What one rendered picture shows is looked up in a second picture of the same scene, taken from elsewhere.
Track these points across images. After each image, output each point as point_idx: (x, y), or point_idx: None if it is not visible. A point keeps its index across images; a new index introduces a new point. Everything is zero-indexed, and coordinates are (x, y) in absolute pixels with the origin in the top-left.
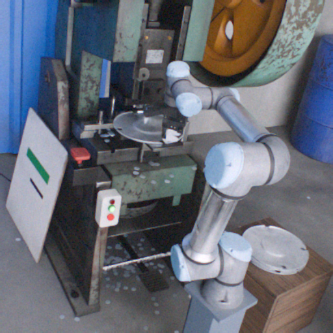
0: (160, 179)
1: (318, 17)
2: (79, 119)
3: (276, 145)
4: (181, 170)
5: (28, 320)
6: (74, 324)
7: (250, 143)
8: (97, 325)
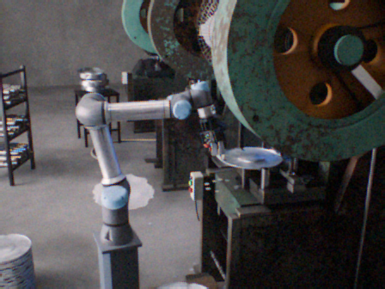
0: (228, 199)
1: (225, 52)
2: (285, 156)
3: (88, 99)
4: (235, 202)
5: (194, 252)
6: (186, 268)
7: (93, 95)
8: (184, 278)
